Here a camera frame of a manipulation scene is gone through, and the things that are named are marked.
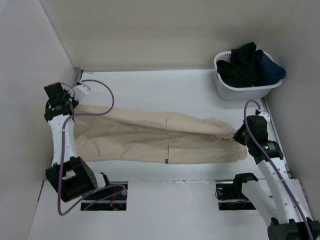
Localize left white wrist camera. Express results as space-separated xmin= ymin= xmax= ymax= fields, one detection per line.
xmin=72 ymin=83 xmax=91 ymax=103

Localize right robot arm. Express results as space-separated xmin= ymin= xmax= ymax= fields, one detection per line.
xmin=231 ymin=115 xmax=320 ymax=240

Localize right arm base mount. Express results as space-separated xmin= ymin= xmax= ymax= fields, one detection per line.
xmin=215 ymin=182 xmax=256 ymax=211

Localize dark blue garment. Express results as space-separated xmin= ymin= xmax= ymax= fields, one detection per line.
xmin=255 ymin=49 xmax=286 ymax=86

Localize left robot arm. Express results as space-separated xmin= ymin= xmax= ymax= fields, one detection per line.
xmin=44 ymin=82 xmax=112 ymax=202

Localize black garment in basket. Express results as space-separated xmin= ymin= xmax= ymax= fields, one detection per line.
xmin=216 ymin=42 xmax=258 ymax=88

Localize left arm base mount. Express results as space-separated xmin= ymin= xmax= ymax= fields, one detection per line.
xmin=80 ymin=181 xmax=128 ymax=212

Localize white laundry basket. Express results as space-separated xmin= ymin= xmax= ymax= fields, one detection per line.
xmin=213 ymin=51 xmax=283 ymax=101

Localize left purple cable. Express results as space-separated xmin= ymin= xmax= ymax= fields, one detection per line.
xmin=56 ymin=79 xmax=126 ymax=216

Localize beige trousers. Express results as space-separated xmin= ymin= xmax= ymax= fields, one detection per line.
xmin=74 ymin=104 xmax=248 ymax=165

